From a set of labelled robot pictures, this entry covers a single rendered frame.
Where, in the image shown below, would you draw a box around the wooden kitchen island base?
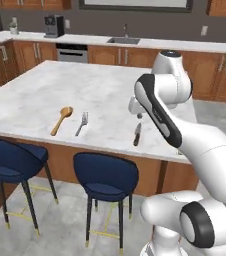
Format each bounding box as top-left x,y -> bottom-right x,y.
0,133 -> 200,212

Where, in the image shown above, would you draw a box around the metal fork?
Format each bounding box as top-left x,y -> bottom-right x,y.
74,111 -> 90,137

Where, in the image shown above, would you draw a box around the wooden spoon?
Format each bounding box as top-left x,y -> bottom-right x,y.
49,105 -> 75,137

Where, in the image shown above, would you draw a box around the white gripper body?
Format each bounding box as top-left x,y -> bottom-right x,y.
128,95 -> 146,116

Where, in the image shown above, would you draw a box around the steel sink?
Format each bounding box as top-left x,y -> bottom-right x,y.
106,36 -> 142,46

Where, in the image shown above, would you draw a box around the blue bar stool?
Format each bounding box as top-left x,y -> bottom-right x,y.
0,136 -> 60,237
72,152 -> 140,256

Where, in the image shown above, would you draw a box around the small potted plant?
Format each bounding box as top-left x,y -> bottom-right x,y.
8,17 -> 20,36

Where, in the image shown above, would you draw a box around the metal knife with dark handle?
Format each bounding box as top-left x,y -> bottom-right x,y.
132,121 -> 143,147

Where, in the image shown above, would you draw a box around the dark sink tap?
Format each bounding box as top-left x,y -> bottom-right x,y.
122,23 -> 130,39

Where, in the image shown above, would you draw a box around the dark framed window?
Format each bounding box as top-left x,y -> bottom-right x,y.
77,0 -> 195,14

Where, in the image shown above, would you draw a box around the black coffee machine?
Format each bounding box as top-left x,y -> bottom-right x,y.
43,14 -> 66,39

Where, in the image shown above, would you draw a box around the steel dishwasher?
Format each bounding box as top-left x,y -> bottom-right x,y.
55,42 -> 89,64

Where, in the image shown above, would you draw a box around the wooden wall cupboards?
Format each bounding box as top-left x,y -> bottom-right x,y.
206,0 -> 226,18
0,0 -> 72,11

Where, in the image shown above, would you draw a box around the wooden base cupboards run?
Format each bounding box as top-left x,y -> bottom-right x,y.
87,44 -> 226,105
0,39 -> 58,96

